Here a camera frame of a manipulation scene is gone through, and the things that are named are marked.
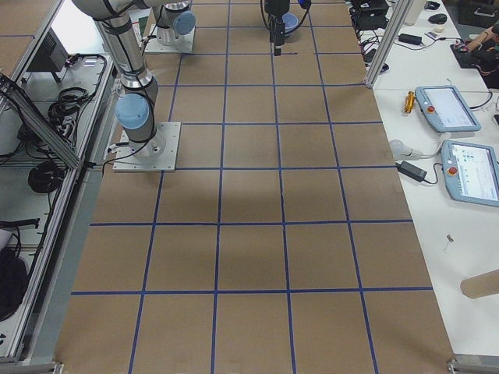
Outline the blue bowl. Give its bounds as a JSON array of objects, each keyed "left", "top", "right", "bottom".
[{"left": 282, "top": 12, "right": 299, "bottom": 37}]

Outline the cardboard tube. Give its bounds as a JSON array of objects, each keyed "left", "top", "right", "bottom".
[{"left": 460, "top": 270, "right": 499, "bottom": 299}]

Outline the teach pendant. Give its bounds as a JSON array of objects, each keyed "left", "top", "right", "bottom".
[
  {"left": 441, "top": 140, "right": 498, "bottom": 207},
  {"left": 415, "top": 86, "right": 481, "bottom": 133}
]

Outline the near teach pendant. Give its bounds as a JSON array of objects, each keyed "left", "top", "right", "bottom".
[{"left": 441, "top": 140, "right": 498, "bottom": 207}]

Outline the black power adapter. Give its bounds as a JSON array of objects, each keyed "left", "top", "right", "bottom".
[{"left": 395, "top": 161, "right": 427, "bottom": 182}]

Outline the yellow tool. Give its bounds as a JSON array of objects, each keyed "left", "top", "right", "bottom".
[{"left": 404, "top": 91, "right": 415, "bottom": 114}]

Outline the aluminium frame post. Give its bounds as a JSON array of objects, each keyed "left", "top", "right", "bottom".
[{"left": 365, "top": 0, "right": 412, "bottom": 88}]

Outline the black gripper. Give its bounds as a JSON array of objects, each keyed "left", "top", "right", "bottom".
[{"left": 264, "top": 0, "right": 290, "bottom": 56}]

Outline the far teach pendant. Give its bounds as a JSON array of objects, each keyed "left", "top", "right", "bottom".
[{"left": 415, "top": 86, "right": 481, "bottom": 133}]

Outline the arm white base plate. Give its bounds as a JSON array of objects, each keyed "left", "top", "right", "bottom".
[
  {"left": 112, "top": 122, "right": 182, "bottom": 172},
  {"left": 145, "top": 24, "right": 196, "bottom": 54}
]

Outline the white light bulb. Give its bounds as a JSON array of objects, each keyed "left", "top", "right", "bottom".
[{"left": 389, "top": 139, "right": 423, "bottom": 161}]

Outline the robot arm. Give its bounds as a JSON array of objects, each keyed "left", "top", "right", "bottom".
[
  {"left": 74, "top": 1, "right": 196, "bottom": 160},
  {"left": 152, "top": 1, "right": 196, "bottom": 46}
]

